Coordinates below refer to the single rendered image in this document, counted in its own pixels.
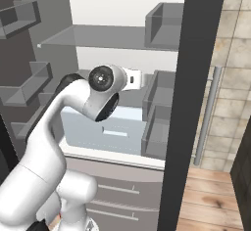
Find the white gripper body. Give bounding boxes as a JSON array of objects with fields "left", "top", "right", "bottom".
[{"left": 139, "top": 70, "right": 146, "bottom": 89}]

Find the glass fridge shelf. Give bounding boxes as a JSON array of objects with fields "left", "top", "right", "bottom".
[{"left": 36, "top": 23, "right": 180, "bottom": 52}]

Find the open fridge with white interior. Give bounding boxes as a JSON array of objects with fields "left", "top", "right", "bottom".
[{"left": 36, "top": 0, "right": 188, "bottom": 231}]

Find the dark fridge door with bins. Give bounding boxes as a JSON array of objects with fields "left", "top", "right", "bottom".
[{"left": 0, "top": 0, "right": 79, "bottom": 184}]

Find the grey door bin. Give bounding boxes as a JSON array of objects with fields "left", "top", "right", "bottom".
[
  {"left": 144, "top": 2, "right": 185, "bottom": 52},
  {"left": 140, "top": 105, "right": 173, "bottom": 162},
  {"left": 10, "top": 92, "right": 55, "bottom": 140},
  {"left": 0, "top": 0, "right": 42, "bottom": 41},
  {"left": 0, "top": 61, "right": 54, "bottom": 108},
  {"left": 141, "top": 69, "right": 177, "bottom": 114}
]

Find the pale blue crisper drawer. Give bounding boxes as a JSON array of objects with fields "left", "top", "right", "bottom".
[{"left": 61, "top": 105, "right": 145, "bottom": 156}]

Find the grey freezer drawer front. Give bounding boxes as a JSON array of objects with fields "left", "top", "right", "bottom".
[
  {"left": 83, "top": 205, "right": 162, "bottom": 231},
  {"left": 65, "top": 156, "right": 165, "bottom": 211}
]

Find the dark cabinet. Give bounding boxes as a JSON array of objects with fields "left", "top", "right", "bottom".
[{"left": 229, "top": 116, "right": 251, "bottom": 231}]

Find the dark fridge door with handle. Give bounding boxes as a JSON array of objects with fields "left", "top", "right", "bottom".
[{"left": 156, "top": 0, "right": 228, "bottom": 231}]

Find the grey bar door handle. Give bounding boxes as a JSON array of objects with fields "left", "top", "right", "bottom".
[{"left": 193, "top": 66, "right": 224, "bottom": 167}]

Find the silver drawer handle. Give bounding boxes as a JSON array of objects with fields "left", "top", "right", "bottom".
[
  {"left": 85, "top": 208, "right": 140, "bottom": 222},
  {"left": 97, "top": 183, "right": 141, "bottom": 196}
]

